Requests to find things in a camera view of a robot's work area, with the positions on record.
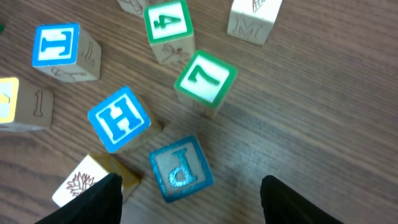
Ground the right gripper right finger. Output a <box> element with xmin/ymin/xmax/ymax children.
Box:
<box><xmin>260</xmin><ymin>175</ymin><xmax>343</xmax><ymax>224</ymax></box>

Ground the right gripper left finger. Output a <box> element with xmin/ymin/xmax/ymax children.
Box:
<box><xmin>36</xmin><ymin>173</ymin><xmax>123</xmax><ymax>224</ymax></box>

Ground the pineapple picture block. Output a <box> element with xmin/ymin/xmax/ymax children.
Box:
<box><xmin>52</xmin><ymin>154</ymin><xmax>140</xmax><ymax>207</ymax></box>

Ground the blue letter P block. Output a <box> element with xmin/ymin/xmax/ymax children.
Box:
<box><xmin>149</xmin><ymin>134</ymin><xmax>215</xmax><ymax>203</ymax></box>

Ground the blue letter H block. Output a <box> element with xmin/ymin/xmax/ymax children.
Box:
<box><xmin>88</xmin><ymin>86</ymin><xmax>162</xmax><ymax>154</ymax></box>

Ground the yellow block number 1 side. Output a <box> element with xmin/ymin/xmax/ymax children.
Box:
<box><xmin>1</xmin><ymin>77</ymin><xmax>54</xmax><ymax>132</ymax></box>

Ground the green number 7 block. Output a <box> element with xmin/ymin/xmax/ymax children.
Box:
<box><xmin>174</xmin><ymin>50</ymin><xmax>238</xmax><ymax>118</ymax></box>

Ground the blue letter T block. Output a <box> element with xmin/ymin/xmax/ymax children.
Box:
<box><xmin>32</xmin><ymin>22</ymin><xmax>102</xmax><ymax>83</ymax></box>

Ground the white block M side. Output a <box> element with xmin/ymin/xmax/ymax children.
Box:
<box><xmin>227</xmin><ymin>0</ymin><xmax>282</xmax><ymax>45</ymax></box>

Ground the green number 4 block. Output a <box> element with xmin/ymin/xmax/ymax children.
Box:
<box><xmin>144</xmin><ymin>0</ymin><xmax>196</xmax><ymax>65</ymax></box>

